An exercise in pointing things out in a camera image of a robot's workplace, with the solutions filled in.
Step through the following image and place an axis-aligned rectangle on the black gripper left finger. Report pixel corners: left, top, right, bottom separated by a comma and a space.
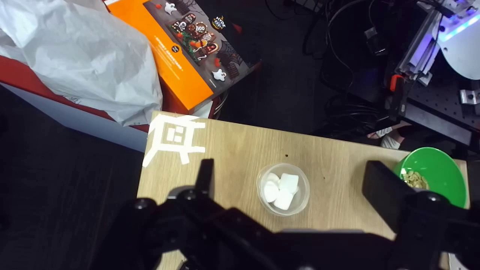
193, 157, 215, 199

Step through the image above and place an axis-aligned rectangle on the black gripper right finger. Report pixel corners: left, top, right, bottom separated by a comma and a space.
361, 159, 406, 229

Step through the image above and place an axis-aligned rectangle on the white tape marker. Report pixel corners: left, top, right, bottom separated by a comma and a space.
140, 112, 206, 169

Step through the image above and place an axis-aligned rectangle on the green plastic bowl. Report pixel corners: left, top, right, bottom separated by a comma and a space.
394, 145, 469, 210

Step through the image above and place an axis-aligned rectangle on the white crumpled object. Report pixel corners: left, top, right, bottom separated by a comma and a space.
254, 162, 311, 217

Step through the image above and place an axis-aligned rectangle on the black optical breadboard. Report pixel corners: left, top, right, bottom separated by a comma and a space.
398, 84, 480, 147

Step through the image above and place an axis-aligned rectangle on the orange cardboard box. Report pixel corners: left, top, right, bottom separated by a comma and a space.
106, 0, 251, 114

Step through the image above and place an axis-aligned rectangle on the white plastic bag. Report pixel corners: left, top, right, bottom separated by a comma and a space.
0, 0, 163, 126

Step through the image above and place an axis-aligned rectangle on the black cable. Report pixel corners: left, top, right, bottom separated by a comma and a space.
323, 0, 398, 94

